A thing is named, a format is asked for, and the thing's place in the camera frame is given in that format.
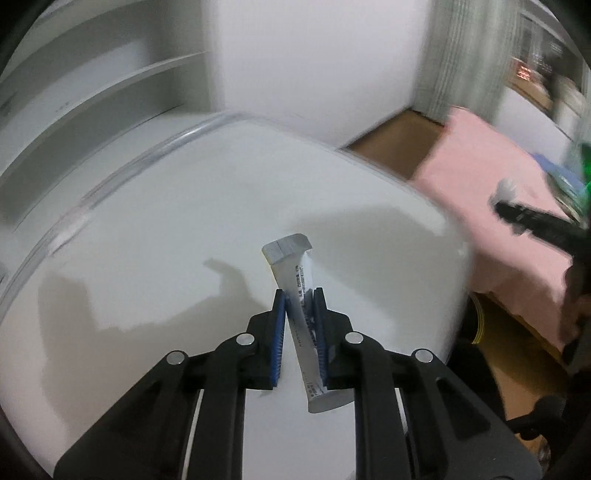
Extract striped curtain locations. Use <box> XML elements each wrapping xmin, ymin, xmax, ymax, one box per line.
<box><xmin>413</xmin><ymin>0</ymin><xmax>523</xmax><ymax>126</ymax></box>

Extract white tube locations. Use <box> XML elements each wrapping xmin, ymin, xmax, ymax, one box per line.
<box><xmin>262</xmin><ymin>234</ymin><xmax>354</xmax><ymax>414</ymax></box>

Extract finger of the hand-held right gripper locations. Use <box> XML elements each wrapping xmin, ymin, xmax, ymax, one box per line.
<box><xmin>492</xmin><ymin>198</ymin><xmax>591</xmax><ymax>259</ymax></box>

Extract black office chair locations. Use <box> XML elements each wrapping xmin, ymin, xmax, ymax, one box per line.
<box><xmin>507</xmin><ymin>396</ymin><xmax>570</xmax><ymax>445</ymax></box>

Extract white desk shelf unit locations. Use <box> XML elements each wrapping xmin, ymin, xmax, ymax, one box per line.
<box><xmin>0</xmin><ymin>0</ymin><xmax>214</xmax><ymax>223</ymax></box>

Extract pink bed sheet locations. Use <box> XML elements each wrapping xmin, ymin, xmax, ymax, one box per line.
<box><xmin>410</xmin><ymin>106</ymin><xmax>583</xmax><ymax>352</ymax></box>

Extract cluttered shelf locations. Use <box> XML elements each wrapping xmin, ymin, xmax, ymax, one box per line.
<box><xmin>507</xmin><ymin>11</ymin><xmax>585</xmax><ymax>141</ymax></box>

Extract person's right hand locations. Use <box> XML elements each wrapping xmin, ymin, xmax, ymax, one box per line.
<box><xmin>560</xmin><ymin>261</ymin><xmax>591</xmax><ymax>344</ymax></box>

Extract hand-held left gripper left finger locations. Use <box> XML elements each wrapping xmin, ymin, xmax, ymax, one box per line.
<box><xmin>54</xmin><ymin>288</ymin><xmax>287</xmax><ymax>480</ymax></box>

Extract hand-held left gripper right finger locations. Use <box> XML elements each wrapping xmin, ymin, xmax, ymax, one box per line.
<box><xmin>311</xmin><ymin>287</ymin><xmax>541</xmax><ymax>480</ymax></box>

